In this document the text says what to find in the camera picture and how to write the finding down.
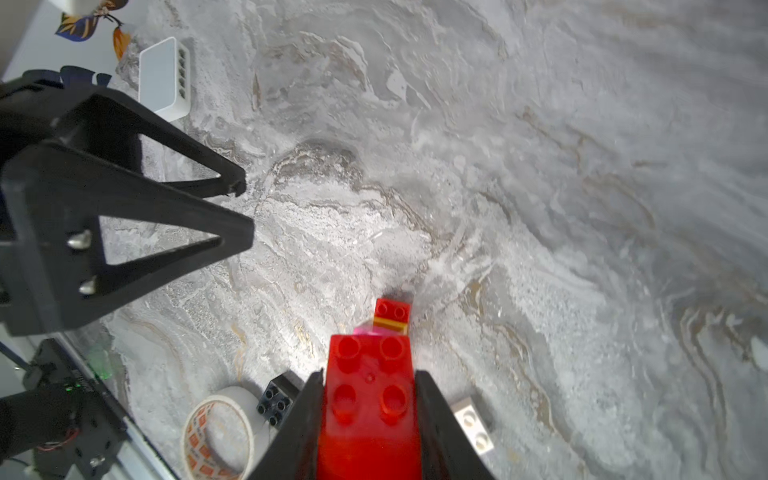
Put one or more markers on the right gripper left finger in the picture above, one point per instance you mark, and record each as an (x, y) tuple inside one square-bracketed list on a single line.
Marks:
[(292, 454)]

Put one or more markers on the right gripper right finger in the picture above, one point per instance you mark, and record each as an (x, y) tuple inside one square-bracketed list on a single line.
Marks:
[(446, 453)]

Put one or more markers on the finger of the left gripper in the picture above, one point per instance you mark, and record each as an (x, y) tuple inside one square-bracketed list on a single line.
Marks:
[(110, 125), (54, 274)]

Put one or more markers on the white 2x4 lego brick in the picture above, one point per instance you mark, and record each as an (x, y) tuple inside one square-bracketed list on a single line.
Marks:
[(468, 416)]

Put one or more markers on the small red lego brick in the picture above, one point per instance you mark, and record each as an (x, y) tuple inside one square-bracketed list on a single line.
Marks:
[(369, 427)]

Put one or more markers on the yellow 2x2 lego brick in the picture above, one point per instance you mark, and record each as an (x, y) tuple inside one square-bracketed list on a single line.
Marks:
[(383, 326)]

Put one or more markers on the red 2x4 lego brick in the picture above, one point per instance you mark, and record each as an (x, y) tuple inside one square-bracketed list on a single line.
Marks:
[(392, 310)]

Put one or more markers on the pink 2x2 lego brick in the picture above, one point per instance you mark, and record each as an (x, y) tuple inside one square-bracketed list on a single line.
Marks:
[(368, 329)]

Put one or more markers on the black 2x2 lego brick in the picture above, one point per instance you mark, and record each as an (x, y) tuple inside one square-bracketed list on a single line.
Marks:
[(277, 399)]

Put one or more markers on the tape roll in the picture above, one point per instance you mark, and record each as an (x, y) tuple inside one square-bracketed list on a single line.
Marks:
[(224, 437)]

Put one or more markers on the grey square card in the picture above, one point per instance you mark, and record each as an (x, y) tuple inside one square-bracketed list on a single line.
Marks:
[(165, 79)]

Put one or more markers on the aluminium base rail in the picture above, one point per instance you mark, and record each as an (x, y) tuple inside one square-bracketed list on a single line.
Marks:
[(62, 422)]

